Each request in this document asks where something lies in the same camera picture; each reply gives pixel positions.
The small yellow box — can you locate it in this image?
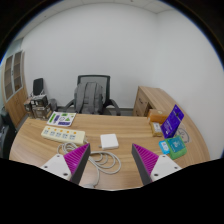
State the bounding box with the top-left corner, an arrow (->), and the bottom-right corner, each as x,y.
149,121 -> 165,138

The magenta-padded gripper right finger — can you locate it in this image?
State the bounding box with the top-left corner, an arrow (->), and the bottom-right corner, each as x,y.
130,142 -> 183,186

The grey backpack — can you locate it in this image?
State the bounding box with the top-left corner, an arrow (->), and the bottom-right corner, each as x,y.
73,82 -> 105,115

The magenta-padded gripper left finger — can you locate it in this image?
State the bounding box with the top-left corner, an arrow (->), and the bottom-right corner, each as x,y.
40,142 -> 92,186

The printed sticker sheet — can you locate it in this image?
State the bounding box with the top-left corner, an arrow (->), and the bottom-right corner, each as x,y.
46,111 -> 77,128

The cream power strip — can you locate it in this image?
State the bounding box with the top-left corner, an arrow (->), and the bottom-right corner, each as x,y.
40,125 -> 87,146

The green box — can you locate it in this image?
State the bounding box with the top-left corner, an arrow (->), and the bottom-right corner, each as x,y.
165,135 -> 188,160

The white cable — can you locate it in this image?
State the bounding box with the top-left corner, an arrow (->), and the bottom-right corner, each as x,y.
57,142 -> 123,188

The small black chair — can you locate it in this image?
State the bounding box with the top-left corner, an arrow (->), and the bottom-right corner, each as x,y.
32,77 -> 45,97

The black mesh office chair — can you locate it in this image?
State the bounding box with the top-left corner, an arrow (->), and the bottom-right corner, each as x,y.
63,74 -> 122,117

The large black cardboard box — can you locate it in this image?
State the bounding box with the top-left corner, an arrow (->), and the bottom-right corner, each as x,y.
32,103 -> 54,120

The wooden shelf unit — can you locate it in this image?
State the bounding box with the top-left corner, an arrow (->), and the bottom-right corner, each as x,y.
1,50 -> 30,128

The white charger block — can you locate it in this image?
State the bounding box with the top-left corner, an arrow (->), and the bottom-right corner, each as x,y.
98,133 -> 120,151

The wooden drawer cabinet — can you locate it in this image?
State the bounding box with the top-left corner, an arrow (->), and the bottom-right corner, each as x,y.
132,85 -> 178,118

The blue packet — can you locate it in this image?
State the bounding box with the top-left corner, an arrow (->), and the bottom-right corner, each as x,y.
158,140 -> 171,156

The grey waste bin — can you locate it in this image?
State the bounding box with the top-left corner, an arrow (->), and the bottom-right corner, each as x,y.
49,98 -> 59,111

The purple card package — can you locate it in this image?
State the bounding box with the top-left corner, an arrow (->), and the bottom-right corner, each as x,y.
160,104 -> 185,139

